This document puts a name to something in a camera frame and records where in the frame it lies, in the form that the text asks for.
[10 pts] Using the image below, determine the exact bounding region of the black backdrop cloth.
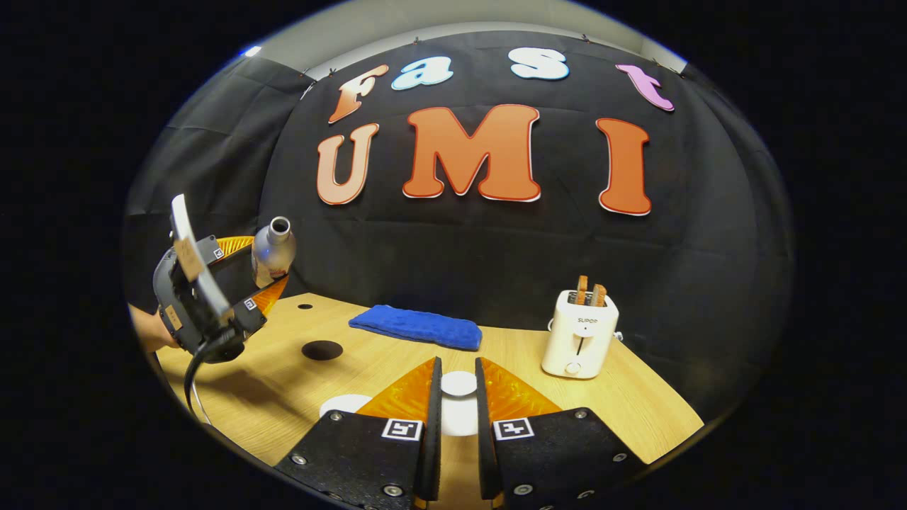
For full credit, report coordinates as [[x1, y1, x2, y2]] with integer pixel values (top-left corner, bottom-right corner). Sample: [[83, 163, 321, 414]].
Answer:
[[122, 32, 793, 426]]

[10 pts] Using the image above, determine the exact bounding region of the white teacup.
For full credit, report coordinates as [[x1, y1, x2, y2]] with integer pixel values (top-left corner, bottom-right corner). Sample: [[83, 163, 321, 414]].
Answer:
[[319, 394, 373, 419]]

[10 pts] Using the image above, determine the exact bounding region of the white toaster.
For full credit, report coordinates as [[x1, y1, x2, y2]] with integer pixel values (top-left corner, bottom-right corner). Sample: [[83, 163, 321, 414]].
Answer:
[[541, 289, 620, 380]]

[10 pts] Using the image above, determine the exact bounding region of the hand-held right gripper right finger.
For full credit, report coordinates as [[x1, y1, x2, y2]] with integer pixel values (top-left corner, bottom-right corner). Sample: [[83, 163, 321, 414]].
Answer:
[[475, 358, 649, 508]]

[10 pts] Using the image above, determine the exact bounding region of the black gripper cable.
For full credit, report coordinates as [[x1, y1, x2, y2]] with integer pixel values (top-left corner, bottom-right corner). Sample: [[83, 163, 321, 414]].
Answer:
[[183, 339, 245, 420]]

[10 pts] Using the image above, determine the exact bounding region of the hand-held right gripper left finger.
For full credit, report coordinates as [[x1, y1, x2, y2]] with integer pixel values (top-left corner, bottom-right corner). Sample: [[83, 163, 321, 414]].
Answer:
[[273, 356, 444, 508]]

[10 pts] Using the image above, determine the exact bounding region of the blue towel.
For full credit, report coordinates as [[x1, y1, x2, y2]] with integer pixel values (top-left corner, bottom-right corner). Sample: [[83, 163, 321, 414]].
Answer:
[[349, 305, 483, 351]]

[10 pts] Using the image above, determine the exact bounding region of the silver water bottle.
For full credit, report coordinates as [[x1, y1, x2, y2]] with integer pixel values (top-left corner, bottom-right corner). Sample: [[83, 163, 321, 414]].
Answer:
[[252, 216, 297, 288]]

